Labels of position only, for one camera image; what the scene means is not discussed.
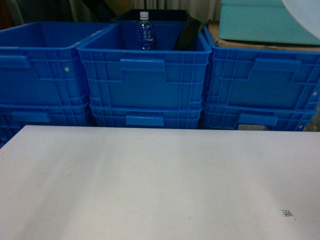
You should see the light blue oval tray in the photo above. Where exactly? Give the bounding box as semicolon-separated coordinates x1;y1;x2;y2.
282;0;320;39

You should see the black plastic tray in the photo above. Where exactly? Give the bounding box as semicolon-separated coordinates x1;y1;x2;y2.
173;16;202;51

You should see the blue crate lower middle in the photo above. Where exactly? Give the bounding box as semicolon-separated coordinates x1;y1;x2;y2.
89;103;203;129

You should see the blue crate lower right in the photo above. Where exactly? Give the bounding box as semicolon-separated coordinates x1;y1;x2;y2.
201;103;317;132

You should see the blue crate upper middle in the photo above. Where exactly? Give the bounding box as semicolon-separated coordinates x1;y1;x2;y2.
77;21;211;111

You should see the clear water bottle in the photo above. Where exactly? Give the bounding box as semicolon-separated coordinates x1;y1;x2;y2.
136;11;155;50

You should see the blue crate upper right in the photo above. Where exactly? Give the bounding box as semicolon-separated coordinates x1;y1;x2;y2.
203;22;320;111

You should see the blue crate upper left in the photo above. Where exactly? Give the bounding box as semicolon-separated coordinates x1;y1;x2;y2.
0;21;108;107

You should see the blue crate lower left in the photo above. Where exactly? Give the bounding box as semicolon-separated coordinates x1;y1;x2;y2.
0;103;97;147

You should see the teal foam block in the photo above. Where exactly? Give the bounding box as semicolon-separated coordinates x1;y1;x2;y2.
219;0;320;46

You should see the QR code sticker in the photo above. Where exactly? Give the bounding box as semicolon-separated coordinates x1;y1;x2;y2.
281;209;294;217

